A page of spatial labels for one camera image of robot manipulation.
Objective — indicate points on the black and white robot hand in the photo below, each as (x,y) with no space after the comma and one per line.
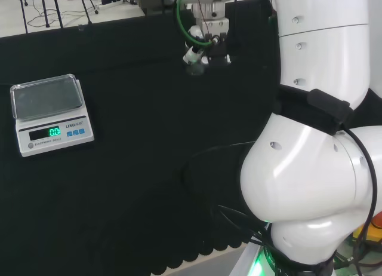
(217,53)

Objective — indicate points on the small clear glass beaker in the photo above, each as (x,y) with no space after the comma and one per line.
(195,70)

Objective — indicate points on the white electronic balance, steel pan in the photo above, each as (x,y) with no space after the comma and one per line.
(56,126)

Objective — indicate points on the black bench cloth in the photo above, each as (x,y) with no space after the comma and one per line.
(134,114)

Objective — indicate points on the black tripod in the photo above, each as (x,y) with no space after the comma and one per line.
(44,10)
(86,10)

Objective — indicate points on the yellow stop button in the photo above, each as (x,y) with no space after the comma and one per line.
(371,228)

